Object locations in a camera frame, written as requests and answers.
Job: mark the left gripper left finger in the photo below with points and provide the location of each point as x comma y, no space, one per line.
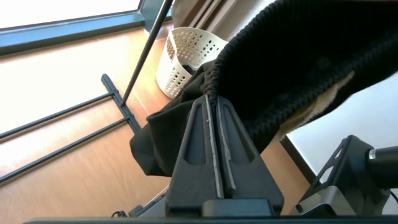
192,180

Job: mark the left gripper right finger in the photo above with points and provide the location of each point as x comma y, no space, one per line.
252,180

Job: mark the black garment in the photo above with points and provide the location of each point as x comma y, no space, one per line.
280,62

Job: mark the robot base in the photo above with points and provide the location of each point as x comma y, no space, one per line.
342,174

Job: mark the white laundry basket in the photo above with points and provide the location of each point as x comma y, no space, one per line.
174,74

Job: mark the black clothes rack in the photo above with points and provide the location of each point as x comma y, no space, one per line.
146,49

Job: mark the brown curtain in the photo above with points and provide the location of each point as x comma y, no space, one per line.
186,12

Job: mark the window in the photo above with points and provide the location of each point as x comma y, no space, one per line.
62,34

